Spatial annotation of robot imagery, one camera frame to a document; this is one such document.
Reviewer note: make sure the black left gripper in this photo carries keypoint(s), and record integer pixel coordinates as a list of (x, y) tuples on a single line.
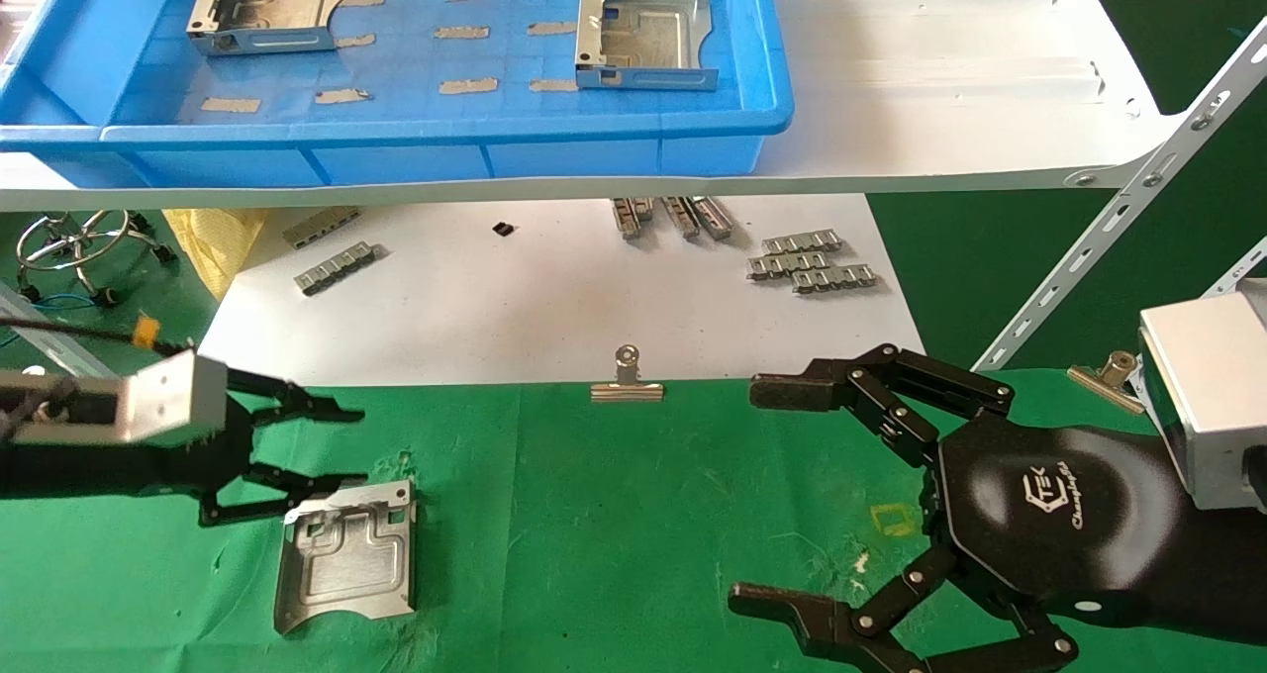
[(119, 470)]

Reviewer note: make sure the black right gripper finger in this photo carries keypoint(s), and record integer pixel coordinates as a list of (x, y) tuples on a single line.
[(804, 391)]

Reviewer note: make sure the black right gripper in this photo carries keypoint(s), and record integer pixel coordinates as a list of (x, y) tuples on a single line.
[(1069, 515)]

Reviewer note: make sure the metal bracket part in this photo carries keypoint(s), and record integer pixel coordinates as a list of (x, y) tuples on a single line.
[(346, 564), (277, 5), (643, 35)]

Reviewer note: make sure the small metal strip part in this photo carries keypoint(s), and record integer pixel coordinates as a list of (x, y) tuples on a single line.
[(629, 218), (834, 278), (337, 267), (681, 216), (802, 242), (789, 264), (322, 226), (713, 216)]

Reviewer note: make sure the silver binder clip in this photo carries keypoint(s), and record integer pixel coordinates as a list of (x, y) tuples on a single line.
[(628, 391), (1104, 388)]

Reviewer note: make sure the yellow plastic bag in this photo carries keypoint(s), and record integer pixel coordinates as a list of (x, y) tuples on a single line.
[(213, 242)]

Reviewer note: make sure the chrome stool base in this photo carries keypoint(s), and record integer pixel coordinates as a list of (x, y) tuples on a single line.
[(164, 253)]

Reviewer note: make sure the green cloth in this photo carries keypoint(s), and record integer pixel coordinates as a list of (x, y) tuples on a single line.
[(594, 534)]

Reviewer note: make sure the white lower board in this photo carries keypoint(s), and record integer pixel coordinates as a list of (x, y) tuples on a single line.
[(515, 307)]

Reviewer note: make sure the blue plastic tray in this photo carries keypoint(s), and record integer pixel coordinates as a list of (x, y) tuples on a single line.
[(396, 158)]

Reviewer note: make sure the white shelf board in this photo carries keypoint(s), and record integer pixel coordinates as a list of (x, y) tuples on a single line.
[(940, 79)]

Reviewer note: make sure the grey slotted angle rail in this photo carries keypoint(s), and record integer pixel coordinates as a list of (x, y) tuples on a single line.
[(69, 356)]

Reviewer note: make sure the long slotted angle rail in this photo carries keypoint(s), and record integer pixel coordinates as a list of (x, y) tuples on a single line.
[(1133, 198)]

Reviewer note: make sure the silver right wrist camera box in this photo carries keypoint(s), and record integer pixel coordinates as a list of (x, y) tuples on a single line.
[(1208, 396)]

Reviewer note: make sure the short slotted angle rail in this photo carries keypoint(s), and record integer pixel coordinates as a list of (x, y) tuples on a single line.
[(1242, 269)]

